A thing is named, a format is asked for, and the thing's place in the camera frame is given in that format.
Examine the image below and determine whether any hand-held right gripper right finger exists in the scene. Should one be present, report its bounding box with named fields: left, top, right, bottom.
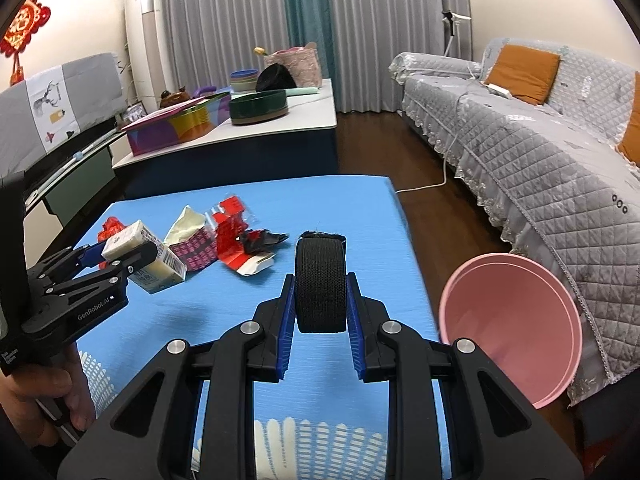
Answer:
left=345, top=272, right=586, bottom=480

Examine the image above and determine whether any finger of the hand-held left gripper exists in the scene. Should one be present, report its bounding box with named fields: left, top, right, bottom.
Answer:
left=27, top=243, right=108, bottom=282
left=50, top=240, right=158, bottom=293

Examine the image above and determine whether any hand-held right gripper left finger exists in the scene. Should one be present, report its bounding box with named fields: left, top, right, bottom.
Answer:
left=56, top=274, right=297, bottom=480

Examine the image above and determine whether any small white drink carton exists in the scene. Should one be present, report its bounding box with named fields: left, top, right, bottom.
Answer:
left=101, top=220, right=187, bottom=295

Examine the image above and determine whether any red plastic bag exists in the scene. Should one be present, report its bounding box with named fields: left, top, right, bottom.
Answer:
left=98, top=216, right=126, bottom=243

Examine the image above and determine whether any black elastic band roll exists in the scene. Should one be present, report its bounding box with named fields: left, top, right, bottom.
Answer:
left=294, top=231, right=348, bottom=333

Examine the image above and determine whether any pink patterned packet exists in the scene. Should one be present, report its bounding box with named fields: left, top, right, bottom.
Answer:
left=164, top=205, right=218, bottom=272

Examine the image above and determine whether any black wrapper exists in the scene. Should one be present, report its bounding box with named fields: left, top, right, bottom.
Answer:
left=240, top=229, right=291, bottom=253

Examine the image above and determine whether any red foil wrapper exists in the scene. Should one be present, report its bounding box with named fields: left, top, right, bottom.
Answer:
left=212, top=197, right=277, bottom=277

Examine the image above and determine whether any pink plastic bin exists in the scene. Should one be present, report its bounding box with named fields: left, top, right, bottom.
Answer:
left=439, top=253, right=583, bottom=409

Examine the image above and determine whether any person's left hand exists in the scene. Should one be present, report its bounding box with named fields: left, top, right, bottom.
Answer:
left=0, top=342, right=96, bottom=448

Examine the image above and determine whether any dark television cabinet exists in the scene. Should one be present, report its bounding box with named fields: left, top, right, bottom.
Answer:
left=22, top=125, right=126, bottom=226

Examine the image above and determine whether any colourful rectangular box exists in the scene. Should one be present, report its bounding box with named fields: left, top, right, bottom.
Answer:
left=121, top=92, right=233, bottom=157

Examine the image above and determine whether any grey television cover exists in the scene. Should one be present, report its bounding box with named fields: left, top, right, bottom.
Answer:
left=0, top=52, right=125, bottom=176

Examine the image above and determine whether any white top coffee table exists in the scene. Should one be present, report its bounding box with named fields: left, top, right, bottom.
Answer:
left=112, top=79, right=340, bottom=200

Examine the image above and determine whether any dark green round tin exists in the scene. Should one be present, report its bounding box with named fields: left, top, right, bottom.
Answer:
left=229, top=89, right=289, bottom=126

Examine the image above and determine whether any stack of coloured bowls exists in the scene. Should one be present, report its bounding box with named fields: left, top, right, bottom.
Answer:
left=230, top=69, right=259, bottom=93

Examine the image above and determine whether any white standing air conditioner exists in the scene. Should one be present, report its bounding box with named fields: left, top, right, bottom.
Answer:
left=124, top=0, right=176, bottom=113

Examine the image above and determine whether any black hat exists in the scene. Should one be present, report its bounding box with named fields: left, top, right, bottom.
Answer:
left=255, top=63, right=297, bottom=93

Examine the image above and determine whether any grey quilted sofa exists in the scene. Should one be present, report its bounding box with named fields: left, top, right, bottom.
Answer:
left=389, top=37, right=640, bottom=408

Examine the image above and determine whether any grey curtain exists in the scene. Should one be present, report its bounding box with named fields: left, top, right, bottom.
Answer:
left=150, top=0, right=291, bottom=97
left=325, top=0, right=473, bottom=116

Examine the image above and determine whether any pink basket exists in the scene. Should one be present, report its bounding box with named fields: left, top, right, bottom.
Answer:
left=264, top=42, right=322, bottom=88

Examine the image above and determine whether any teal curtain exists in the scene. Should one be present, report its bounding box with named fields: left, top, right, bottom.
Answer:
left=280, top=0, right=335, bottom=91

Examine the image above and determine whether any orange cushion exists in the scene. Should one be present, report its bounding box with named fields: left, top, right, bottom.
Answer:
left=617, top=72, right=640, bottom=167
left=484, top=45, right=561, bottom=106

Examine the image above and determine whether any white floor stand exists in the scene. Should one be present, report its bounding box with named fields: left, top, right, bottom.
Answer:
left=441, top=9, right=472, bottom=57

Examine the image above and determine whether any white power cable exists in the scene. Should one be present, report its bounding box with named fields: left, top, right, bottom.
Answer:
left=395, top=60, right=483, bottom=194

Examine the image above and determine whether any red knot wall decoration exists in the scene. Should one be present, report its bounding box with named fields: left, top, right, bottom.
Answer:
left=0, top=0, right=52, bottom=86

